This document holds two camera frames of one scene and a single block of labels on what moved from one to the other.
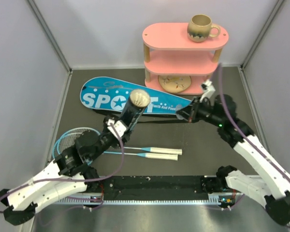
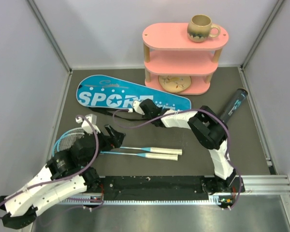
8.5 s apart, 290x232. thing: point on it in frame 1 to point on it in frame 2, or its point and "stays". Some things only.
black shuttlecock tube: (130, 117) to (234, 105)
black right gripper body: (195, 104) to (147, 116)
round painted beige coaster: (174, 83) stays
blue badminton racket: (61, 141) stays
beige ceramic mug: (200, 27) stays
